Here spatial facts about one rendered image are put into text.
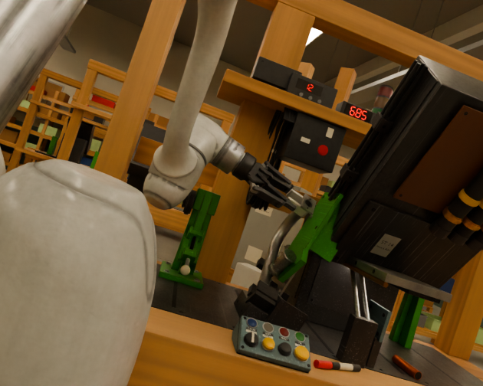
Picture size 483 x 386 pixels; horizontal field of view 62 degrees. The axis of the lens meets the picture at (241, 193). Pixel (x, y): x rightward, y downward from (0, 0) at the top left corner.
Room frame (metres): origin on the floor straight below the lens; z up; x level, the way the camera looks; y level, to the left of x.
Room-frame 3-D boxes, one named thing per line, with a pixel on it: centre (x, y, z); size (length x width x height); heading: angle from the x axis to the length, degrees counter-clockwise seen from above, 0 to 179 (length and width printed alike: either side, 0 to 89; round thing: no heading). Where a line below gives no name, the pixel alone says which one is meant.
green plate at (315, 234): (1.06, -0.24, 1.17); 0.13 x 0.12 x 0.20; 98
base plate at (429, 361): (1.13, -0.30, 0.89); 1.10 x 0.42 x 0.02; 98
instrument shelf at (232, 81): (1.39, -0.26, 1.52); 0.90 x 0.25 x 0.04; 98
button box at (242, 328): (0.81, -0.16, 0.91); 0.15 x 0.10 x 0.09; 98
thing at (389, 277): (1.04, -0.39, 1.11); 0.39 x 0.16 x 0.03; 8
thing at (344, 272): (1.28, -0.39, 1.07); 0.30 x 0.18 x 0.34; 98
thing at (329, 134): (1.32, -0.16, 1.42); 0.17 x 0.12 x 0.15; 98
